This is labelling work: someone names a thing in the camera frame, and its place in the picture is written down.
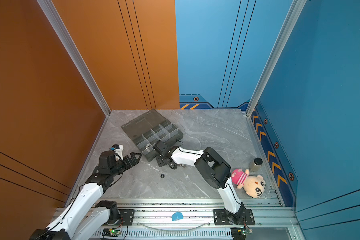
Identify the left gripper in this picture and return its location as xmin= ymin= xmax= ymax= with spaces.
xmin=110 ymin=152 xmax=142 ymax=178

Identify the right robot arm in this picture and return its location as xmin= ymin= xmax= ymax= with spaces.
xmin=153 ymin=140 xmax=246 ymax=225

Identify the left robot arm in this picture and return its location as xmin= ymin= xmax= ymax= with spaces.
xmin=30 ymin=148 xmax=142 ymax=240

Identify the grey plastic organizer box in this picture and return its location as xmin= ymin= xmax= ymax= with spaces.
xmin=121 ymin=110 xmax=183 ymax=162

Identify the left circuit board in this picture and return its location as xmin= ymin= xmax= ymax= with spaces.
xmin=102 ymin=229 xmax=122 ymax=239

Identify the circuit board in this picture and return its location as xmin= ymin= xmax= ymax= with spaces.
xmin=102 ymin=229 xmax=122 ymax=239
xmin=231 ymin=228 xmax=253 ymax=240

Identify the brown jar black lid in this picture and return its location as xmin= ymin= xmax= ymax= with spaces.
xmin=249 ymin=158 xmax=263 ymax=172

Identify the plush doll toy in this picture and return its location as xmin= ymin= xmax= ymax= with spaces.
xmin=231 ymin=169 xmax=266 ymax=199

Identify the right circuit board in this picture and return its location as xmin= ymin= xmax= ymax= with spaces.
xmin=231 ymin=228 xmax=253 ymax=240

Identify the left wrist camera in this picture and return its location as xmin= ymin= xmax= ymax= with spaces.
xmin=110 ymin=144 xmax=124 ymax=160

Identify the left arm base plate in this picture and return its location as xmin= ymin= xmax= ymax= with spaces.
xmin=106 ymin=209 xmax=135 ymax=227

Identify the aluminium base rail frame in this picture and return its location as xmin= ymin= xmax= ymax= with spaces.
xmin=41 ymin=197 xmax=307 ymax=240

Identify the blue block on rail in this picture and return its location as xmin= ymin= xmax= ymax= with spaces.
xmin=172 ymin=212 xmax=184 ymax=222

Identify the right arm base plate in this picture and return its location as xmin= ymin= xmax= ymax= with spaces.
xmin=213 ymin=209 xmax=256 ymax=226

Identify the left aluminium corner post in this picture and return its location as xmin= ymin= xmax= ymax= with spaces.
xmin=37 ymin=0 xmax=111 ymax=117

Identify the aluminium corner post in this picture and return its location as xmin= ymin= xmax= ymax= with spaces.
xmin=246 ymin=0 xmax=307 ymax=117
xmin=37 ymin=0 xmax=111 ymax=117

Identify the right aluminium corner post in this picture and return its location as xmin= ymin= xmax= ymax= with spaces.
xmin=246 ymin=0 xmax=307 ymax=117

